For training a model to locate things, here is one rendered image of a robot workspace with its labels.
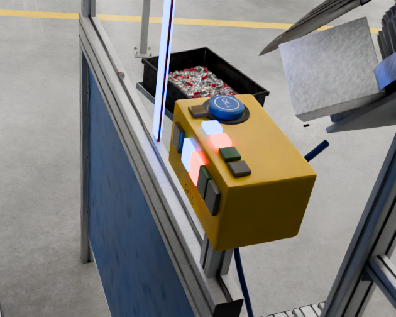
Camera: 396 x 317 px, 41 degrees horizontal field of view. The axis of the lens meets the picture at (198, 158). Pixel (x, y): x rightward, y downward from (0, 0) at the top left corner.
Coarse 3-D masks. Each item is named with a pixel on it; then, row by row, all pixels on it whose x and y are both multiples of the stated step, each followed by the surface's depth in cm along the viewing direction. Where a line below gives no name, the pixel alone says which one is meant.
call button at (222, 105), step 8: (216, 96) 61; (224, 96) 61; (232, 96) 61; (216, 104) 59; (224, 104) 59; (232, 104) 60; (240, 104) 60; (216, 112) 59; (224, 112) 58; (232, 112) 58; (240, 112) 59
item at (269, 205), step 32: (192, 128) 57; (224, 128) 57; (256, 128) 58; (256, 160) 53; (288, 160) 54; (192, 192) 59; (224, 192) 50; (256, 192) 51; (288, 192) 53; (224, 224) 53; (256, 224) 54; (288, 224) 56
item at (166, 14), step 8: (168, 0) 76; (168, 8) 77; (168, 16) 77; (160, 48) 82; (160, 56) 82; (160, 64) 83; (160, 72) 83; (160, 80) 84; (160, 88) 84; (160, 96) 85; (160, 104) 86
